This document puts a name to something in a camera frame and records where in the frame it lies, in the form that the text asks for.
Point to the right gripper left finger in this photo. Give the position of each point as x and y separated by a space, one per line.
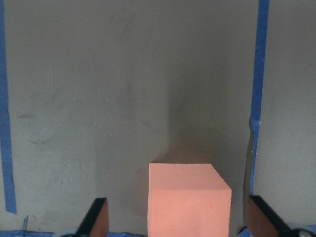
95 222

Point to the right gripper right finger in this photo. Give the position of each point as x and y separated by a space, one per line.
263 221

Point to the orange foam block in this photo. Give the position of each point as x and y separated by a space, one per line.
187 200

